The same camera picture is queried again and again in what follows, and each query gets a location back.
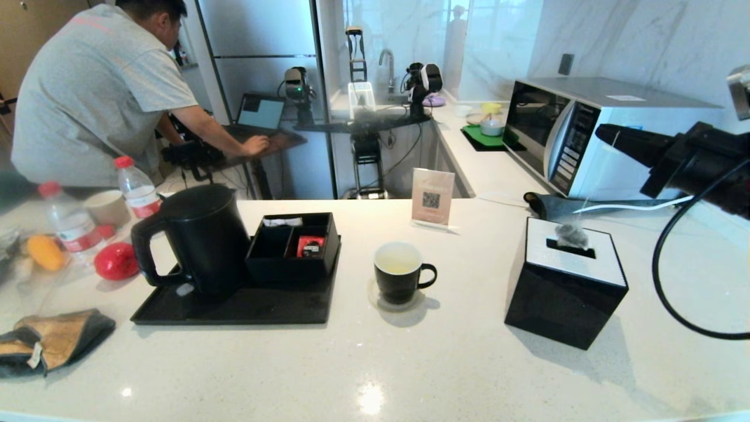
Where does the brown wooden door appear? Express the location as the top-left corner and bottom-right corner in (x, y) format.
(0, 0), (88, 176)

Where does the silver refrigerator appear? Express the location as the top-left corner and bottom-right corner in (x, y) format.
(193, 0), (338, 200)

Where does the brown wooden desk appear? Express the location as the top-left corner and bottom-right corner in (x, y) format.
(205, 130), (306, 200)

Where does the open laptop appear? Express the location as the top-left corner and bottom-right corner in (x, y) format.
(229, 94), (286, 141)

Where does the red ball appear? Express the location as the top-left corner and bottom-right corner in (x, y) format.
(94, 241), (140, 281)

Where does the black teleoperation device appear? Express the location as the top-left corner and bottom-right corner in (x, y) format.
(161, 111), (226, 179)

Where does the QR code sign stand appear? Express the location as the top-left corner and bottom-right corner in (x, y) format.
(410, 168), (459, 235)

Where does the black electric kettle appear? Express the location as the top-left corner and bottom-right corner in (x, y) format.
(130, 183), (251, 295)

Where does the black mug white inside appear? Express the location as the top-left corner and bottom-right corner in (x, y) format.
(373, 241), (438, 305)

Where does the brown paper cup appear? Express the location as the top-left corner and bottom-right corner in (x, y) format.
(84, 189), (131, 228)

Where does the black compartment organizer box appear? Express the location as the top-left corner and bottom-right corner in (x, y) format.
(245, 212), (342, 288)

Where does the white power cable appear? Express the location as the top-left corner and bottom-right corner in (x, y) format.
(573, 195), (695, 215)

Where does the black tissue box white lid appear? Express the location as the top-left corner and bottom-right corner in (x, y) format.
(504, 217), (629, 350)

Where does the green placemat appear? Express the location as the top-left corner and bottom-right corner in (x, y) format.
(460, 125), (519, 153)

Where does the orange fruit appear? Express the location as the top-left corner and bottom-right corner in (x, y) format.
(25, 234), (64, 271)

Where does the grey tea bag with string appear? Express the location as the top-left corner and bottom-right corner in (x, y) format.
(554, 130), (617, 251)

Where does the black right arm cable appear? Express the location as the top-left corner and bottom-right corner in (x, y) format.
(652, 157), (750, 341)

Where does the silver microwave oven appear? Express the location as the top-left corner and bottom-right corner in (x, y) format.
(504, 77), (722, 202)

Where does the camera device green light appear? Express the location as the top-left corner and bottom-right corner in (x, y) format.
(278, 67), (314, 101)

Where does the beige round coaster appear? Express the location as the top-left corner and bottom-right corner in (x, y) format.
(367, 277), (427, 313)

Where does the person's right forearm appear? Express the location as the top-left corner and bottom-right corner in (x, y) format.
(186, 104), (253, 154)

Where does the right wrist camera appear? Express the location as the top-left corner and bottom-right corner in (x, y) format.
(727, 64), (750, 121)

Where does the red sachet packet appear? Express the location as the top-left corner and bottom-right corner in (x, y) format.
(296, 236), (325, 258)

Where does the person's left forearm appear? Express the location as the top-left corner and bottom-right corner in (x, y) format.
(158, 114), (183, 146)

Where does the chrome sink faucet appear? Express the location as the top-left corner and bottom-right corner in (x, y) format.
(378, 49), (396, 94)

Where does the black pedestal table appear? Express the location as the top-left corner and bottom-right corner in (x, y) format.
(296, 111), (431, 200)

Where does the blurred red-capped water bottle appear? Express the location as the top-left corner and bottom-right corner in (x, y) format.
(39, 182), (106, 267)

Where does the brown and black cloth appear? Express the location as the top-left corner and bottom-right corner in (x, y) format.
(0, 309), (116, 379)

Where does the black serving tray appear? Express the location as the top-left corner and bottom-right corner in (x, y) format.
(130, 234), (342, 325)

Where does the person in grey t-shirt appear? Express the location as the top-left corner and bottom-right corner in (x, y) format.
(11, 0), (270, 188)

